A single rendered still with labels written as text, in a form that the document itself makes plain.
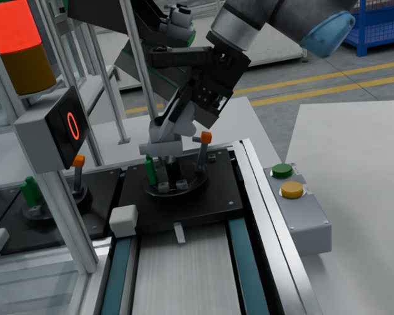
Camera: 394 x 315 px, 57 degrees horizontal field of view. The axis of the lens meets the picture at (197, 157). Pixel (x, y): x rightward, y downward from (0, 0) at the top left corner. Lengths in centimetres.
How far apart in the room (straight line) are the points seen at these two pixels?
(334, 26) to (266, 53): 428
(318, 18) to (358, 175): 45
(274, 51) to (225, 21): 427
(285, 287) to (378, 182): 45
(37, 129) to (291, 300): 38
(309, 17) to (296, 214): 31
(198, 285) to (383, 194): 46
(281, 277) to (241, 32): 38
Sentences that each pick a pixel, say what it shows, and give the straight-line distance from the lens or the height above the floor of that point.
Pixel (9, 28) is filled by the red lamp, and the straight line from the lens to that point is 47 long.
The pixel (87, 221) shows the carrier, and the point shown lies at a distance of 73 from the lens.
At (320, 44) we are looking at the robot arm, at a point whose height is 122.
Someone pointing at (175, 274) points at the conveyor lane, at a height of 92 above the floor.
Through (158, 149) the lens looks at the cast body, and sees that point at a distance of 69.
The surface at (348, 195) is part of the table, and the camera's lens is 87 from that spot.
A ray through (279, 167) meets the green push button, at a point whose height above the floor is 97.
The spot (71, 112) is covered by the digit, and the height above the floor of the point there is 122.
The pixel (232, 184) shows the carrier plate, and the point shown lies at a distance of 72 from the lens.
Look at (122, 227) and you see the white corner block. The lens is 67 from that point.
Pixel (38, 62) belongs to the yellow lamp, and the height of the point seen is 129.
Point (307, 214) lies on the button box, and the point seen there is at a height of 96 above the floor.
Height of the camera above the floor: 136
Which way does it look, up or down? 28 degrees down
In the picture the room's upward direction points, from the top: 12 degrees counter-clockwise
